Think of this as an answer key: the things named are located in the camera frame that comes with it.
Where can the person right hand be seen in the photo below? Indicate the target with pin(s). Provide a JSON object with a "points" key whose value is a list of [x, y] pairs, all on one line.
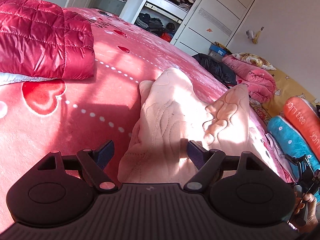
{"points": [[310, 201]]}

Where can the yellow cartoon headboard cover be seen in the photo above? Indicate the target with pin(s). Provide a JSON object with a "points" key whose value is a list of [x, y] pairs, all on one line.
{"points": [[286, 87]]}

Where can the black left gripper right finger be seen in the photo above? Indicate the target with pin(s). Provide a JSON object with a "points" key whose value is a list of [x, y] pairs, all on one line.
{"points": [[208, 164]]}

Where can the white wardrobe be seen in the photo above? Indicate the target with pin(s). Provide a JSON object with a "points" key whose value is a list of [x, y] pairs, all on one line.
{"points": [[206, 22]]}

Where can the folded pink fleece blanket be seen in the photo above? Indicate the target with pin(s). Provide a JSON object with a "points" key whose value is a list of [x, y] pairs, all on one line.
{"points": [[260, 83]]}

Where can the blue box by wardrobe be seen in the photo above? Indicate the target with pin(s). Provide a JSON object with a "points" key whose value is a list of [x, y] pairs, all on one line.
{"points": [[218, 49]]}

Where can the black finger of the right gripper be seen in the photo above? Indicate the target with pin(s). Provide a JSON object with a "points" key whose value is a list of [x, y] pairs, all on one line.
{"points": [[297, 161]]}

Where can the floral yellow white pillow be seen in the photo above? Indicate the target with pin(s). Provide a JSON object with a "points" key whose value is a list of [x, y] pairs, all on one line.
{"points": [[254, 60]]}

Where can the black jacket on bed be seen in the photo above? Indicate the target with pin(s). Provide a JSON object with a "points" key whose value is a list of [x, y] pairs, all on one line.
{"points": [[219, 70]]}

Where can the teal flower print pillow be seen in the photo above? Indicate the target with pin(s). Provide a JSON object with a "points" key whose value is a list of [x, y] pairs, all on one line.
{"points": [[286, 140]]}

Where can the dark clothes lower shelf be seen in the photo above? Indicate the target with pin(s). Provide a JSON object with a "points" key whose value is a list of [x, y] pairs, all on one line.
{"points": [[156, 27]]}

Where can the orange good luck pillow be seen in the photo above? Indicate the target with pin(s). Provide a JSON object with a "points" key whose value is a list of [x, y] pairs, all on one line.
{"points": [[305, 120]]}

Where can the pink heart print bed blanket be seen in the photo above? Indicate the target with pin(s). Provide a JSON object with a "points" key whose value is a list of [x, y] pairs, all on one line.
{"points": [[70, 115]]}

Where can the pink quilted pajama top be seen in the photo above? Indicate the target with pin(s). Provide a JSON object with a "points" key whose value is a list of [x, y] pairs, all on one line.
{"points": [[172, 115]]}

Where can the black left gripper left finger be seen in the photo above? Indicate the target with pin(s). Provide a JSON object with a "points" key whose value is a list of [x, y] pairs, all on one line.
{"points": [[93, 163]]}

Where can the yellow tassel wall hanging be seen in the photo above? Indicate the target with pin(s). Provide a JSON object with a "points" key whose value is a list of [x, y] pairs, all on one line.
{"points": [[253, 36]]}

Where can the red quilted down jacket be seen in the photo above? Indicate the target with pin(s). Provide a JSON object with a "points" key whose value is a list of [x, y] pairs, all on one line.
{"points": [[42, 41]]}

